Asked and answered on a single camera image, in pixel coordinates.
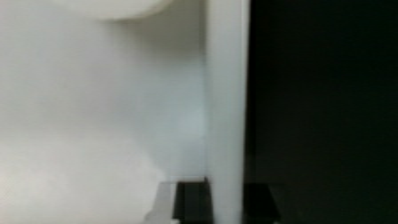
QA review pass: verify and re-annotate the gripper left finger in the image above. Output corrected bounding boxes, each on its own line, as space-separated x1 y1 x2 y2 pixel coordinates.
155 181 211 224

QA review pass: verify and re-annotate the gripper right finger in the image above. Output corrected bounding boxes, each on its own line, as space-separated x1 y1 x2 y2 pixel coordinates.
244 183 282 224

